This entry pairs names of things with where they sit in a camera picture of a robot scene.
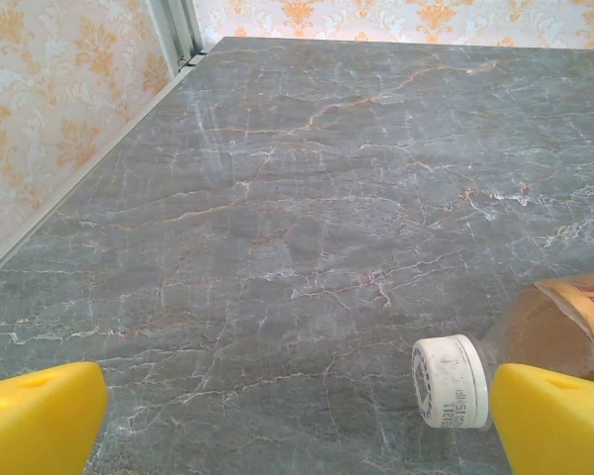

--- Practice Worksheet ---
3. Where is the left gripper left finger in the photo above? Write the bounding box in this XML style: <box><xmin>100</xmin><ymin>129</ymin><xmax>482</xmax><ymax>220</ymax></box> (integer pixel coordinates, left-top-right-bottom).
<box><xmin>0</xmin><ymin>361</ymin><xmax>109</xmax><ymax>475</ymax></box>

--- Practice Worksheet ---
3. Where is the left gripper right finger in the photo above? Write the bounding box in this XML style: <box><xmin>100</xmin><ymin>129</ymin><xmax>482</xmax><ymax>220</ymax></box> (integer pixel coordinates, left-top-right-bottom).
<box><xmin>489</xmin><ymin>363</ymin><xmax>594</xmax><ymax>475</ymax></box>

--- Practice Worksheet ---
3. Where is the gold red label bottle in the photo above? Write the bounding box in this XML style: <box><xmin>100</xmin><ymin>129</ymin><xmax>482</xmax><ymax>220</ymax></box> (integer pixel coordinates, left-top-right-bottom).
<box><xmin>411</xmin><ymin>270</ymin><xmax>594</xmax><ymax>430</ymax></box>

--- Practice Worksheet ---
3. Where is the aluminium table edge rail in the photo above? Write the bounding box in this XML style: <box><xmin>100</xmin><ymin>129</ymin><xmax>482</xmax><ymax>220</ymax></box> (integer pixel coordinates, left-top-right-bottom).
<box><xmin>0</xmin><ymin>51</ymin><xmax>207</xmax><ymax>289</ymax></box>

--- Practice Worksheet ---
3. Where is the aluminium frame post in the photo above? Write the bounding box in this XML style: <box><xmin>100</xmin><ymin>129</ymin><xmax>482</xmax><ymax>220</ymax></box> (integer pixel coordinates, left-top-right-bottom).
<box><xmin>146</xmin><ymin>0</ymin><xmax>209</xmax><ymax>68</ymax></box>

